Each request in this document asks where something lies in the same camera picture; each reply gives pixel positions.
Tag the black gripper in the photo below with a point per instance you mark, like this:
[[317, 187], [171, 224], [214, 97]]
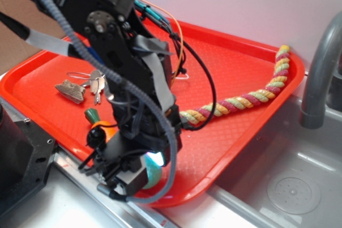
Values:
[[120, 162]]

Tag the green foam ball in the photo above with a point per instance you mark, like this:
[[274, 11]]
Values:
[[153, 168]]

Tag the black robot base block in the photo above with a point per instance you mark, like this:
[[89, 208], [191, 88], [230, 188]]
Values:
[[26, 157]]

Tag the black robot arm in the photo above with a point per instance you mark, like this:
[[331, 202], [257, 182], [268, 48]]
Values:
[[110, 35]]

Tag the orange plastic toy carrot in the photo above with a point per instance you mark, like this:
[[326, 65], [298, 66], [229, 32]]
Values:
[[94, 119]]

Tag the brown wood piece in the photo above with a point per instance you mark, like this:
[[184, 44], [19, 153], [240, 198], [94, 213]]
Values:
[[71, 91]]

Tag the silver key bunch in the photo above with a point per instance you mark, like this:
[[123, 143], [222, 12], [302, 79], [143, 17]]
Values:
[[95, 80]]

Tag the red plastic tray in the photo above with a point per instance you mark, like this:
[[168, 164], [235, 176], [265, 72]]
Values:
[[237, 66]]

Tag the brown cardboard panel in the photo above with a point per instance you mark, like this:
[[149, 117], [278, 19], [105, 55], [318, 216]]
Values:
[[18, 19]]

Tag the grey toy sink basin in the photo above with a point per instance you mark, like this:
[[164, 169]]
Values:
[[287, 175]]

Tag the grey sink faucet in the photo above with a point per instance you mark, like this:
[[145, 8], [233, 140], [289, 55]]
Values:
[[323, 85]]

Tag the multicoloured twisted rope toy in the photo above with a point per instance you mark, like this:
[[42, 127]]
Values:
[[248, 100]]

